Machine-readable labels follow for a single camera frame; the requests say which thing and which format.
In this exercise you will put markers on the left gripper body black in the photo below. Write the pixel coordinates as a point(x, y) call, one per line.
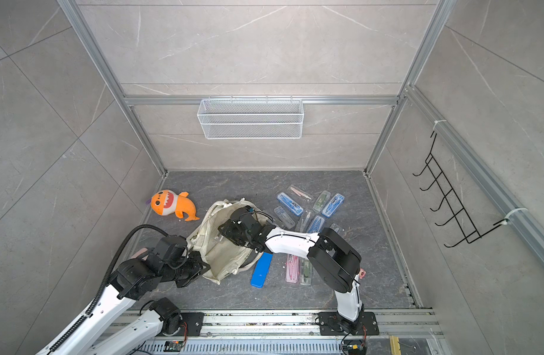
point(193, 268)

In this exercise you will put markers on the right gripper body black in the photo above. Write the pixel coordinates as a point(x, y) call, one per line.
point(235, 234)

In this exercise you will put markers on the cream canvas tote bag leaves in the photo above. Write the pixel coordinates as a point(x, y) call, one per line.
point(223, 257)

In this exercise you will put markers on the clear plastic ruler case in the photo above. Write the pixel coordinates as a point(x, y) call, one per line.
point(286, 220)

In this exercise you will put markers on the blue clear pencil case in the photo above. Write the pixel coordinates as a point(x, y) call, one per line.
point(290, 203)

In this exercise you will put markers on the pink clear stationery case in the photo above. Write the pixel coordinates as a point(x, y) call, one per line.
point(292, 269)

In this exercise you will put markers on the clear grey compass case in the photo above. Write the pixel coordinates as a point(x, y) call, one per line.
point(304, 221)

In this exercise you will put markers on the clear case pink compass set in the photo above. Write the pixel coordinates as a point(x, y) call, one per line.
point(300, 193)

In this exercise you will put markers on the small blue clear case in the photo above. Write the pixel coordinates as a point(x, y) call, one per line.
point(316, 225)

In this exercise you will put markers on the clear green compass case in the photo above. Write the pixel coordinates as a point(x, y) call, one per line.
point(305, 272)

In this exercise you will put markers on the clear green stationery case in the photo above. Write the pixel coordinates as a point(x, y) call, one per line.
point(321, 201)

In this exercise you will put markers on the blue clear compass case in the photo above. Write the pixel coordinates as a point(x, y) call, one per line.
point(331, 207)

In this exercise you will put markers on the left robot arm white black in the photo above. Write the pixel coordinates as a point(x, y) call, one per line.
point(123, 284)

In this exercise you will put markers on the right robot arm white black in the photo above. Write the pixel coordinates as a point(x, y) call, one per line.
point(335, 261)

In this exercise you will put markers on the orange plush fish toy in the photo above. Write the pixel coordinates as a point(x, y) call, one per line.
point(166, 202)

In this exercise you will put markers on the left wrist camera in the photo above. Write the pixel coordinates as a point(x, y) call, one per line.
point(171, 251)

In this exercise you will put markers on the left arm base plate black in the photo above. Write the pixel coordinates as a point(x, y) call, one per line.
point(191, 323)

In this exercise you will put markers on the white wire mesh basket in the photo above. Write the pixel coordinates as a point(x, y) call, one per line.
point(222, 119)

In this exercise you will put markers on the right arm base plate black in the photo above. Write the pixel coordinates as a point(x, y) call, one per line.
point(333, 324)

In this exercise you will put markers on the black wire hook rack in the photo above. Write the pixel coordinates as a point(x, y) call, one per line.
point(451, 201)

